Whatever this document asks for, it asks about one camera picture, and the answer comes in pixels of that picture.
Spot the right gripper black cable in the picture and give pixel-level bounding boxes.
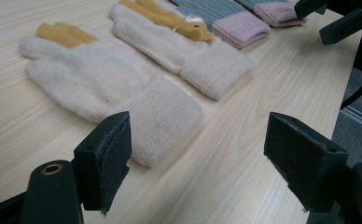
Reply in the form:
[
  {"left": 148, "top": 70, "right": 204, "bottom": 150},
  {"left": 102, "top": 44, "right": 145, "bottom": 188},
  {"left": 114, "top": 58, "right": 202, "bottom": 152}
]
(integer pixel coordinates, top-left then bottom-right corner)
[{"left": 340, "top": 74, "right": 362, "bottom": 110}]

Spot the grey and pink knit glove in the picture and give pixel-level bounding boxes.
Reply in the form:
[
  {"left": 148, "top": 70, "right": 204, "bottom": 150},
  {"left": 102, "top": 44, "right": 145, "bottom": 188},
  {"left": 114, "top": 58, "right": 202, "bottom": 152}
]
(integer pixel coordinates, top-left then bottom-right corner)
[
  {"left": 234, "top": 0, "right": 308, "bottom": 28},
  {"left": 169, "top": 0, "right": 272, "bottom": 50}
]

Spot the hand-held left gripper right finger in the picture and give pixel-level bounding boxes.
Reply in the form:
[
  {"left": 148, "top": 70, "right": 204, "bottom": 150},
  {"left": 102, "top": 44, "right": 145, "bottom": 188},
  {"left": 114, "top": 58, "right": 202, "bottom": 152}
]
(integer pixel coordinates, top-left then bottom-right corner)
[{"left": 263, "top": 111, "right": 354, "bottom": 214}]

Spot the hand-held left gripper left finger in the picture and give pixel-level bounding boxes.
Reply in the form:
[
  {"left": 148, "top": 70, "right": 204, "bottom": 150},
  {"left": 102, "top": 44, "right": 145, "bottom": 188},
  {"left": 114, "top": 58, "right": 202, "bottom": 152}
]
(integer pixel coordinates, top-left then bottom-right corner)
[{"left": 73, "top": 110, "right": 132, "bottom": 216}]

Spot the cream and yellow fleece glove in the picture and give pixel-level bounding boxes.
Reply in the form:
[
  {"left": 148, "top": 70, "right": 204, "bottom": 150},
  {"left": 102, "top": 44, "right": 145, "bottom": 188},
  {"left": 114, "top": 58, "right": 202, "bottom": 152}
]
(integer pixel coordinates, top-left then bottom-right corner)
[
  {"left": 108, "top": 0, "right": 255, "bottom": 102},
  {"left": 18, "top": 21, "right": 205, "bottom": 169}
]

